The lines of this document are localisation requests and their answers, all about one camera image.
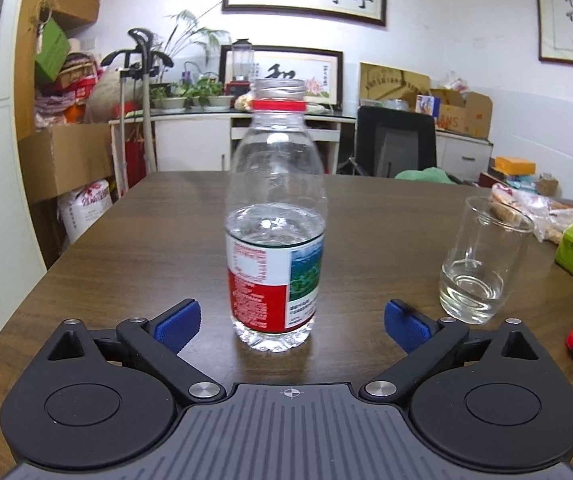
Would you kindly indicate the low white cabinet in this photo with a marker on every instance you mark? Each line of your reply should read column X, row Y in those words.
column 466, row 157

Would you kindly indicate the orange flat box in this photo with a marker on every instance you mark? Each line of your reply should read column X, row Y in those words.
column 515, row 165

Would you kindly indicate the green cardboard box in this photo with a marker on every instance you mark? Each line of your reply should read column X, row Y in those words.
column 51, row 52

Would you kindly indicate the clear plastic water bottle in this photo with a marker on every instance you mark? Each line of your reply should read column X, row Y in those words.
column 276, row 240

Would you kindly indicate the red paper bag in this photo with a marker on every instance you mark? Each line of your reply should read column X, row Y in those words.
column 136, row 165

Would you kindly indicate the white printed sack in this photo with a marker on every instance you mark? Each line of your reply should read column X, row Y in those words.
column 84, row 210

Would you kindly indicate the large brown cardboard box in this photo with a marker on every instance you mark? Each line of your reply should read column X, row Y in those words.
column 66, row 162

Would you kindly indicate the clear glass mug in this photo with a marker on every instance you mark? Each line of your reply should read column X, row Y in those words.
column 481, row 280

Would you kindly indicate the framed flower picture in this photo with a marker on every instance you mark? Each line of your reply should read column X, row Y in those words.
column 286, row 67

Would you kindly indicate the clear plastic snack bag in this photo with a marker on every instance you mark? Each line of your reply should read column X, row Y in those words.
column 531, row 210

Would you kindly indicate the blender with red base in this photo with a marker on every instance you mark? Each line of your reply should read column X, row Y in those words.
column 241, row 67

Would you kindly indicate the small potted green plant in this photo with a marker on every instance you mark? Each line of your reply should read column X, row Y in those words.
column 195, row 95
column 219, row 100
column 171, row 102

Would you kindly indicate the green cloth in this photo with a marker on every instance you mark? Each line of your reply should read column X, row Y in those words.
column 424, row 175

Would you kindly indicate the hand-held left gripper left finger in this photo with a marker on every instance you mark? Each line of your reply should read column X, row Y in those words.
column 176, row 324

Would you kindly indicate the beige woven sack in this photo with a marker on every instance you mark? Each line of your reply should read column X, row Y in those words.
column 104, row 97

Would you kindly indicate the white side desk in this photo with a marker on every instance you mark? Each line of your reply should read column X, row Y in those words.
column 186, row 145

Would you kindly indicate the pile of folded fabrics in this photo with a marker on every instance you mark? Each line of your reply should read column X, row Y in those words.
column 66, row 95

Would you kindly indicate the small colourful printed box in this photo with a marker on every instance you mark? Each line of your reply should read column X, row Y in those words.
column 427, row 105

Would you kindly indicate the open printed cardboard box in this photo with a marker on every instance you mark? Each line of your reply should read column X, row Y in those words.
column 466, row 115

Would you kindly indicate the black office chair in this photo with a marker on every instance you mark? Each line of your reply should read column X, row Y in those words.
column 391, row 142

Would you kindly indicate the tall green palm plant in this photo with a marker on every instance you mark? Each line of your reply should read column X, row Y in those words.
column 194, row 32

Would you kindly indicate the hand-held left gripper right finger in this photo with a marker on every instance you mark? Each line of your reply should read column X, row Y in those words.
column 406, row 324

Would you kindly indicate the flat cardboard sheet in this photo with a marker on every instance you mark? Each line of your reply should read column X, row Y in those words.
column 391, row 80

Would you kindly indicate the wooden shelf unit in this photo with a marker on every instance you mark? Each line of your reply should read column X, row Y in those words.
column 26, row 60

